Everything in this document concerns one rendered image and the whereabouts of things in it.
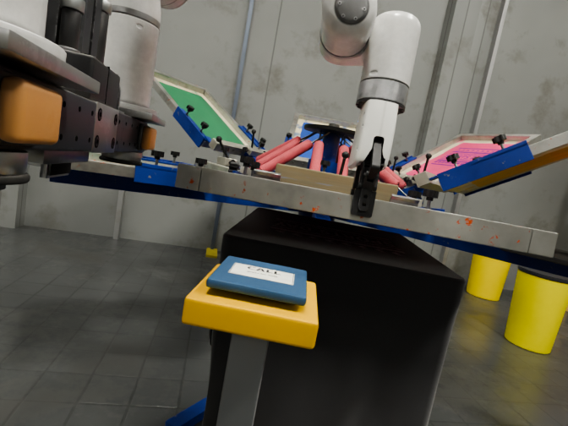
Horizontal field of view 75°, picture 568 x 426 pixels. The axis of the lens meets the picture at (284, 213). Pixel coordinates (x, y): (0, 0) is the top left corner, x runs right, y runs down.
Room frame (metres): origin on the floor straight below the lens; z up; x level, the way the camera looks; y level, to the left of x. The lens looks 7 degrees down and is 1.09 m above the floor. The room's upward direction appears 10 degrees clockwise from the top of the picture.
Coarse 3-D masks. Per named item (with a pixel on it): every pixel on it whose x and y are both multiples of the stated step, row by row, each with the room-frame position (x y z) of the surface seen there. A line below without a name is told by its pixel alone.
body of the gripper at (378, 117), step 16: (368, 112) 0.55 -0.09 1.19; (384, 112) 0.55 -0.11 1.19; (400, 112) 0.60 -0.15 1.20; (368, 128) 0.54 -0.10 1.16; (384, 128) 0.54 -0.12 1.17; (352, 144) 0.62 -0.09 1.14; (368, 144) 0.54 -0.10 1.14; (384, 144) 0.54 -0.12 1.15; (352, 160) 0.57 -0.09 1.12; (368, 160) 0.56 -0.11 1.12; (384, 160) 0.58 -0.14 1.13
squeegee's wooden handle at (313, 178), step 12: (276, 168) 1.16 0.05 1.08; (288, 168) 1.16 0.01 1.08; (300, 168) 1.16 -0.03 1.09; (288, 180) 1.16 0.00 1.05; (300, 180) 1.16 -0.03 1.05; (312, 180) 1.16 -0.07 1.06; (324, 180) 1.15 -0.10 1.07; (336, 180) 1.15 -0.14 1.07; (348, 180) 1.15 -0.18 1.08; (348, 192) 1.15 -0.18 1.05; (384, 192) 1.15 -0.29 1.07; (396, 192) 1.15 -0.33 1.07
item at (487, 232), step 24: (192, 168) 0.58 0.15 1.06; (216, 192) 0.57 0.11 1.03; (240, 192) 0.57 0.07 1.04; (264, 192) 0.57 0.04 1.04; (288, 192) 0.57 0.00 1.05; (312, 192) 0.57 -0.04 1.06; (336, 192) 0.57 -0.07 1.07; (336, 216) 0.57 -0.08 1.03; (360, 216) 0.56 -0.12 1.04; (384, 216) 0.56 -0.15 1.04; (408, 216) 0.56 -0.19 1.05; (432, 216) 0.56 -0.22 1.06; (456, 216) 0.56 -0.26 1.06; (480, 240) 0.56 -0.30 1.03; (504, 240) 0.56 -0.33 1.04; (528, 240) 0.55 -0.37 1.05; (552, 240) 0.55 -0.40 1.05
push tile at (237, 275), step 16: (224, 272) 0.38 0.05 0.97; (240, 272) 0.39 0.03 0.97; (256, 272) 0.40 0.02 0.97; (272, 272) 0.41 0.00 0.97; (288, 272) 0.42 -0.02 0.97; (304, 272) 0.43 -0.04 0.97; (224, 288) 0.35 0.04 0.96; (240, 288) 0.35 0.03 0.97; (256, 288) 0.35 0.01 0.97; (272, 288) 0.35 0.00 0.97; (288, 288) 0.36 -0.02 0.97; (304, 288) 0.37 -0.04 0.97; (304, 304) 0.35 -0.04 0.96
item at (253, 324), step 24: (312, 288) 0.43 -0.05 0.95; (192, 312) 0.34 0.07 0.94; (216, 312) 0.34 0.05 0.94; (240, 312) 0.33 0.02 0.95; (264, 312) 0.34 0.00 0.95; (288, 312) 0.34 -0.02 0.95; (312, 312) 0.36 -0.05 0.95; (240, 336) 0.38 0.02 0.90; (264, 336) 0.33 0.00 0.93; (288, 336) 0.33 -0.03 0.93; (312, 336) 0.33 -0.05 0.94; (240, 360) 0.38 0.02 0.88; (264, 360) 0.38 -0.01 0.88; (240, 384) 0.38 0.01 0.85; (240, 408) 0.38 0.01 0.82
